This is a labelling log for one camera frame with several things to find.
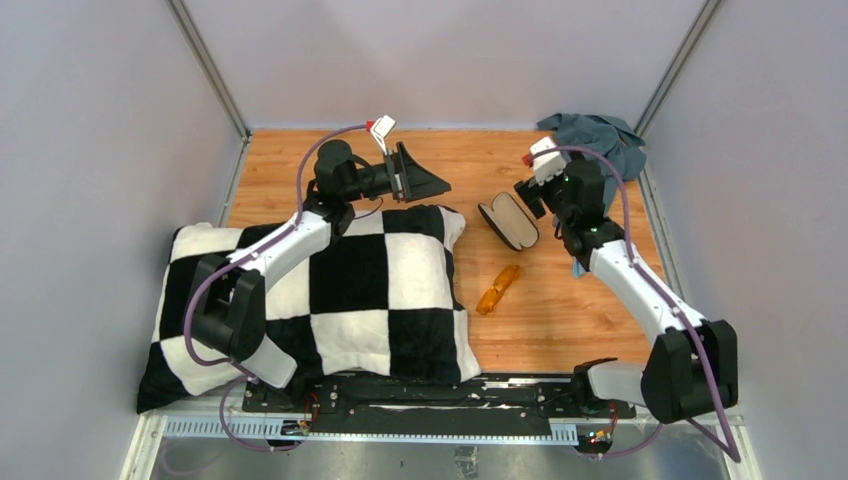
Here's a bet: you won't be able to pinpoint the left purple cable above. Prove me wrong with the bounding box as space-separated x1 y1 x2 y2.
182 123 376 454

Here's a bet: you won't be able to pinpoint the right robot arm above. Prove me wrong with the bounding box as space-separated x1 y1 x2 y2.
515 155 738 425

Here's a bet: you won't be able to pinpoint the orange sunglasses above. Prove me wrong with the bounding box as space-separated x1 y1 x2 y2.
475 265 521 315

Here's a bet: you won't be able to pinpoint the black glasses case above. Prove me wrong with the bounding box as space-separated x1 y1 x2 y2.
477 192 540 251

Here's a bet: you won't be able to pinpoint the white slotted cable duct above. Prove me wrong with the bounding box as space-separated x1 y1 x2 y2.
162 415 580 445

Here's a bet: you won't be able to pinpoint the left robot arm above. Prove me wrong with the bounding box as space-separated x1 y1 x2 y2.
183 133 452 413

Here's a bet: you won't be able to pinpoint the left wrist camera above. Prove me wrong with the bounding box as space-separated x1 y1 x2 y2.
365 115 397 156

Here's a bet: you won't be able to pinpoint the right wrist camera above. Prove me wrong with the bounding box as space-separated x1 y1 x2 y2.
521 136 567 185

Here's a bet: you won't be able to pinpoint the small blue cleaning cloth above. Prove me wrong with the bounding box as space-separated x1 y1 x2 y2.
572 259 588 278

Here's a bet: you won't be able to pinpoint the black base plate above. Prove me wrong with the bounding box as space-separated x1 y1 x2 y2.
242 372 636 433

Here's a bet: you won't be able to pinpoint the grey-blue crumpled cloth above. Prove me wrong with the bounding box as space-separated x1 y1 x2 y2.
537 113 647 214

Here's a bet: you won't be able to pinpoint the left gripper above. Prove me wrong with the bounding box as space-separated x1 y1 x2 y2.
341 144 450 205

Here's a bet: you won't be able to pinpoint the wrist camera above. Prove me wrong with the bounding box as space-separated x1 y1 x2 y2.
521 136 567 185
365 115 397 156

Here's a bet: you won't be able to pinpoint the black white checkered pillow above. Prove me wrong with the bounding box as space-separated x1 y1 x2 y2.
136 205 481 413

